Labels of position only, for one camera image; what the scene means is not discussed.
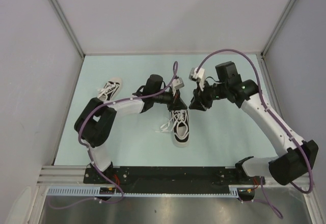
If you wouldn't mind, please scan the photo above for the grey slotted cable duct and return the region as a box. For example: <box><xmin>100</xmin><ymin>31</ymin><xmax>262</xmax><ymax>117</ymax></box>
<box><xmin>47</xmin><ymin>186</ymin><xmax>255</xmax><ymax>198</ymax></box>

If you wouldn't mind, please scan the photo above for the right aluminium corner post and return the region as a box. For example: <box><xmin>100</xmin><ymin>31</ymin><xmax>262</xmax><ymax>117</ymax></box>
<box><xmin>261</xmin><ymin>0</ymin><xmax>298</xmax><ymax>58</ymax></box>

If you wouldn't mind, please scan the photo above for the left aluminium corner post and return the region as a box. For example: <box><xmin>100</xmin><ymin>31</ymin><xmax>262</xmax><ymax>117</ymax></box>
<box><xmin>48</xmin><ymin>0</ymin><xmax>85</xmax><ymax>60</ymax></box>

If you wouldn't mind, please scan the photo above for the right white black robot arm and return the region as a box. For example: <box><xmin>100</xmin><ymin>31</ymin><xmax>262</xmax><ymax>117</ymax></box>
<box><xmin>189</xmin><ymin>62</ymin><xmax>318</xmax><ymax>185</ymax></box>

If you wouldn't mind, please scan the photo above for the black white sneaker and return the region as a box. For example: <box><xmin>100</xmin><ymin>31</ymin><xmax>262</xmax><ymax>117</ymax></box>
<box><xmin>156</xmin><ymin>109</ymin><xmax>189</xmax><ymax>147</ymax></box>
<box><xmin>97</xmin><ymin>77</ymin><xmax>123</xmax><ymax>101</ymax></box>

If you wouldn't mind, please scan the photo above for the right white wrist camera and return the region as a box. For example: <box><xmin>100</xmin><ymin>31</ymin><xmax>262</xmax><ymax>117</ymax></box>
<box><xmin>188</xmin><ymin>67</ymin><xmax>206</xmax><ymax>91</ymax></box>

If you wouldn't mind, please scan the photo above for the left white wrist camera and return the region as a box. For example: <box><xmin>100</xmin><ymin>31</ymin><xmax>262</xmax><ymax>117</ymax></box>
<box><xmin>172</xmin><ymin>77</ymin><xmax>184</xmax><ymax>92</ymax></box>

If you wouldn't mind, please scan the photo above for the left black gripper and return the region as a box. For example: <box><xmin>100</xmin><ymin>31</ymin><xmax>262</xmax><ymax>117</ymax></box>
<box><xmin>152</xmin><ymin>87</ymin><xmax>186</xmax><ymax>111</ymax></box>

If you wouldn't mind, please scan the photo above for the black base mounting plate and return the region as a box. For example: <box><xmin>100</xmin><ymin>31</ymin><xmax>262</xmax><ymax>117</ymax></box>
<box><xmin>84</xmin><ymin>166</ymin><xmax>266</xmax><ymax>194</ymax></box>

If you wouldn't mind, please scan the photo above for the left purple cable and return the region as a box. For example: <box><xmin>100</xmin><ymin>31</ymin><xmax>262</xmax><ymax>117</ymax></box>
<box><xmin>47</xmin><ymin>61</ymin><xmax>179</xmax><ymax>209</ymax></box>

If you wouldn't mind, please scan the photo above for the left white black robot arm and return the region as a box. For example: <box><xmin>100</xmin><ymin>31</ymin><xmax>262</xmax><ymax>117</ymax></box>
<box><xmin>74</xmin><ymin>74</ymin><xmax>189</xmax><ymax>183</ymax></box>

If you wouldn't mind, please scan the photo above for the aluminium front frame rail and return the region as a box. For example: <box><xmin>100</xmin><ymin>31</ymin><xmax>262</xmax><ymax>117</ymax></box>
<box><xmin>37</xmin><ymin>165</ymin><xmax>309</xmax><ymax>188</ymax></box>

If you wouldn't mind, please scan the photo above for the aluminium corner post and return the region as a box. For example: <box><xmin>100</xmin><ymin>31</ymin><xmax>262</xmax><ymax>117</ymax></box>
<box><xmin>261</xmin><ymin>0</ymin><xmax>298</xmax><ymax>58</ymax></box>
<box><xmin>48</xmin><ymin>0</ymin><xmax>85</xmax><ymax>60</ymax></box>

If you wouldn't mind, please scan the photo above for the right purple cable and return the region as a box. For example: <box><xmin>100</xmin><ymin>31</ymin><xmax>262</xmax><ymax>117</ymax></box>
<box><xmin>195</xmin><ymin>48</ymin><xmax>314</xmax><ymax>219</ymax></box>

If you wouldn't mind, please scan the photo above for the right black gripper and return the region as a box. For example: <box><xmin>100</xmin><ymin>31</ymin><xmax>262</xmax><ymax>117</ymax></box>
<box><xmin>188</xmin><ymin>79</ymin><xmax>228</xmax><ymax>112</ymax></box>

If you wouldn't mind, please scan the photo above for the purple cable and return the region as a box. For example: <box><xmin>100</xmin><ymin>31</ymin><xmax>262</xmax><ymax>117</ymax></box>
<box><xmin>47</xmin><ymin>61</ymin><xmax>179</xmax><ymax>209</ymax></box>
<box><xmin>195</xmin><ymin>48</ymin><xmax>314</xmax><ymax>219</ymax></box>

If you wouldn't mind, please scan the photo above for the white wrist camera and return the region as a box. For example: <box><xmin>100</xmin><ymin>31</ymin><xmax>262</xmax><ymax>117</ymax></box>
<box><xmin>188</xmin><ymin>67</ymin><xmax>206</xmax><ymax>91</ymax></box>
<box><xmin>172</xmin><ymin>77</ymin><xmax>184</xmax><ymax>92</ymax></box>

